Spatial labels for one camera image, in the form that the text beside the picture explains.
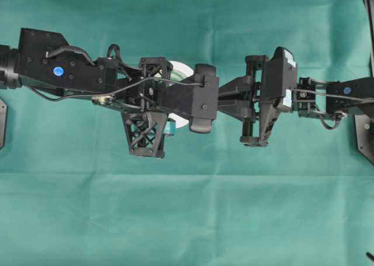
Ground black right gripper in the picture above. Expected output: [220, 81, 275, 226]
[217, 55, 277, 147]

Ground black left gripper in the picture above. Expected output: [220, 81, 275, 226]
[115, 57, 176, 158]

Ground white duct tape roll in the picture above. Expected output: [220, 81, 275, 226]
[168, 60, 193, 129]

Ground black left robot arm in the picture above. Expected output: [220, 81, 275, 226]
[1, 28, 172, 158]

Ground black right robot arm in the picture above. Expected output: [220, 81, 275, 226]
[218, 55, 373, 147]

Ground green table cloth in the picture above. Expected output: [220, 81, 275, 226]
[1, 0, 373, 265]

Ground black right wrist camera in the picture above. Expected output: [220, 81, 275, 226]
[260, 47, 297, 112]

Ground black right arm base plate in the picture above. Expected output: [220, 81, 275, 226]
[354, 115, 373, 164]

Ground black cable at right edge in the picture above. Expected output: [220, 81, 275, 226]
[359, 0, 374, 80]

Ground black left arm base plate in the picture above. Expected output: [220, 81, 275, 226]
[0, 99, 8, 149]

